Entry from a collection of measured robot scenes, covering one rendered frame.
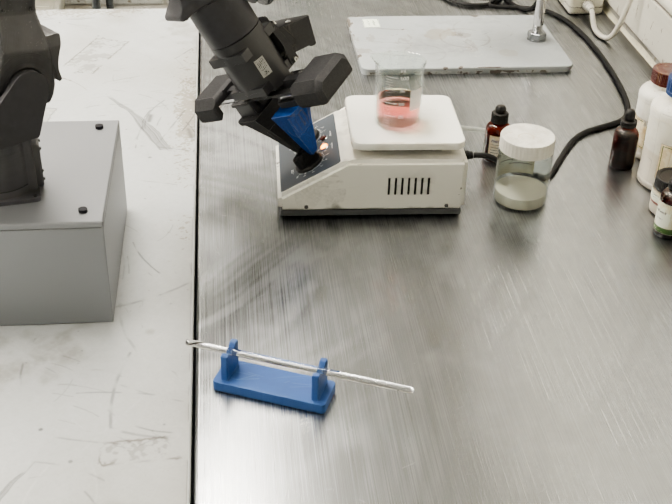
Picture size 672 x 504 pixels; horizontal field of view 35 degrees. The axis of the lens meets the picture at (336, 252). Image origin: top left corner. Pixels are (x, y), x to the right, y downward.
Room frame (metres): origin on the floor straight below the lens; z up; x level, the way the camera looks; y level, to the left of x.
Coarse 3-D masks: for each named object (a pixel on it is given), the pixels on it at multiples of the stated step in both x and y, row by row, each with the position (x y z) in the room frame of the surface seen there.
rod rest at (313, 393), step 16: (224, 368) 0.70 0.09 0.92; (240, 368) 0.71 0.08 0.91; (256, 368) 0.71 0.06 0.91; (272, 368) 0.72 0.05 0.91; (224, 384) 0.69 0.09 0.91; (240, 384) 0.69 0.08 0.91; (256, 384) 0.69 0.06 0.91; (272, 384) 0.69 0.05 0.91; (288, 384) 0.69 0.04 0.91; (304, 384) 0.70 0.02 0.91; (320, 384) 0.68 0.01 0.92; (272, 400) 0.68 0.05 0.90; (288, 400) 0.68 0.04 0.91; (304, 400) 0.68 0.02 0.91; (320, 400) 0.68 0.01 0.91
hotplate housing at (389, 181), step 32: (352, 160) 0.99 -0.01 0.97; (384, 160) 0.99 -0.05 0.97; (416, 160) 0.99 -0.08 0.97; (448, 160) 1.00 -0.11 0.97; (288, 192) 0.98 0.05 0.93; (320, 192) 0.98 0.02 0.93; (352, 192) 0.98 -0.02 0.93; (384, 192) 0.99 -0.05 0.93; (416, 192) 0.99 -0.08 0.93; (448, 192) 0.99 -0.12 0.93
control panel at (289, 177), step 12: (324, 120) 1.10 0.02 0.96; (324, 132) 1.07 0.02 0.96; (336, 132) 1.06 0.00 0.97; (336, 144) 1.03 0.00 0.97; (288, 156) 1.05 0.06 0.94; (324, 156) 1.02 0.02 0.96; (336, 156) 1.00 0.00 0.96; (288, 168) 1.03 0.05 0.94; (324, 168) 0.99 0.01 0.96; (288, 180) 1.00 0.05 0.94; (300, 180) 0.99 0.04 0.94
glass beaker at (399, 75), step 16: (384, 64) 1.03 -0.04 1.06; (400, 64) 1.02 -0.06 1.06; (416, 64) 1.02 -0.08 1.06; (384, 80) 1.03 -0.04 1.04; (400, 80) 1.02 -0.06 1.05; (416, 80) 1.02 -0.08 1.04; (384, 96) 1.02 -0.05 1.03; (400, 96) 1.02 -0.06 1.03; (416, 96) 1.03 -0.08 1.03; (384, 112) 1.02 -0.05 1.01; (400, 112) 1.02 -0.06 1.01; (416, 112) 1.03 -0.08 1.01; (384, 128) 1.02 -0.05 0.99; (400, 128) 1.02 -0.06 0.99
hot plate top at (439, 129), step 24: (360, 96) 1.10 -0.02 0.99; (432, 96) 1.11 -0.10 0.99; (360, 120) 1.04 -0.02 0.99; (432, 120) 1.05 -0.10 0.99; (456, 120) 1.05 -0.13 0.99; (360, 144) 0.99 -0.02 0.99; (384, 144) 0.99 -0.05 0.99; (408, 144) 0.99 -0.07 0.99; (432, 144) 0.99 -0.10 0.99; (456, 144) 1.00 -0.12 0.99
